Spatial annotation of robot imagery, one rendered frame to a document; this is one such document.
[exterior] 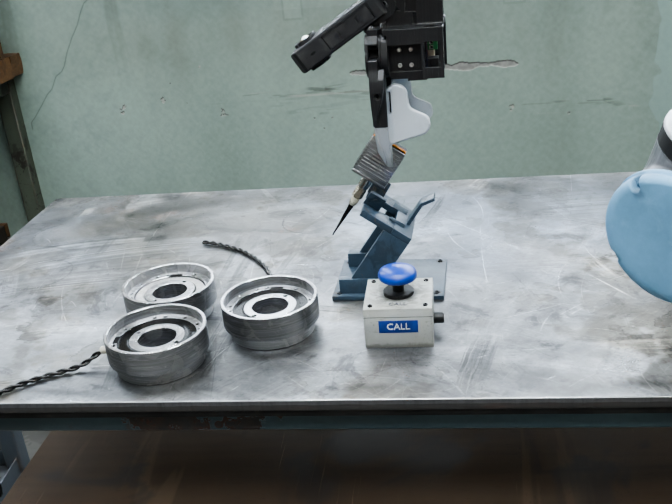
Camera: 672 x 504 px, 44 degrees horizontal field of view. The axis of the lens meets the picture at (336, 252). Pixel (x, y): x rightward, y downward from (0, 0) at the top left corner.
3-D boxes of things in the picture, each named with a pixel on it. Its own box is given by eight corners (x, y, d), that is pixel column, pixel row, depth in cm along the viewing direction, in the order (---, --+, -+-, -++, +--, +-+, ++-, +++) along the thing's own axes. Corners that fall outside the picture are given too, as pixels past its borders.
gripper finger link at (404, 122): (431, 170, 89) (427, 82, 86) (376, 172, 90) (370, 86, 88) (433, 164, 92) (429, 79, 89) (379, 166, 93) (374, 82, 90)
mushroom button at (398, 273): (379, 319, 87) (376, 276, 85) (382, 301, 90) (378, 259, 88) (418, 318, 86) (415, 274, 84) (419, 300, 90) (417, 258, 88)
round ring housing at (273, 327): (313, 353, 87) (309, 318, 85) (215, 354, 88) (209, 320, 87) (326, 305, 96) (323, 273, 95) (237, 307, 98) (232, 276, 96)
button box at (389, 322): (365, 348, 87) (362, 306, 85) (370, 315, 93) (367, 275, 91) (444, 347, 85) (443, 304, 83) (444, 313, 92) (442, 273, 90)
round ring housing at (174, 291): (139, 296, 103) (133, 265, 101) (224, 289, 102) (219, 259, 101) (118, 339, 93) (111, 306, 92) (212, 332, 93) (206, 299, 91)
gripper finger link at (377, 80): (386, 129, 87) (381, 42, 85) (371, 130, 88) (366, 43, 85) (391, 122, 92) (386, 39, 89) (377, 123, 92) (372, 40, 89)
